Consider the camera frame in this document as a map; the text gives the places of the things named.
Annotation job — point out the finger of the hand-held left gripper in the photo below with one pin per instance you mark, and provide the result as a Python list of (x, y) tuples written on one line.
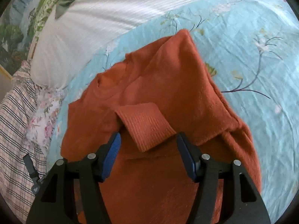
[(31, 170)]

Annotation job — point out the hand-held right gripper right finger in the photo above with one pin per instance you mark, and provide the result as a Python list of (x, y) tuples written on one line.
[(186, 158)]

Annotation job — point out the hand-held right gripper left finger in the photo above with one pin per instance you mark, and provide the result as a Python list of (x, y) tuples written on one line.
[(111, 155)]

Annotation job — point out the orange knit sweater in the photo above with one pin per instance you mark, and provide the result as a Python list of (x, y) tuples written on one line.
[(161, 102)]

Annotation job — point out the plaid blanket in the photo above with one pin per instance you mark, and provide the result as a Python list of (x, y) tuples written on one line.
[(16, 130)]

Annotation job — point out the pink floral pillow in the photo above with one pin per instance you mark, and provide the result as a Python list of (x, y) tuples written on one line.
[(44, 119)]

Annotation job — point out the light blue floral bedsheet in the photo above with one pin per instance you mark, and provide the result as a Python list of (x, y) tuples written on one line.
[(245, 63)]

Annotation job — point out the white striped quilt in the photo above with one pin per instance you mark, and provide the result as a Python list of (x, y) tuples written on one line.
[(98, 25)]

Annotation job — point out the landscape wall poster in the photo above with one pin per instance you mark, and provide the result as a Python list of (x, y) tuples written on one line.
[(21, 23)]

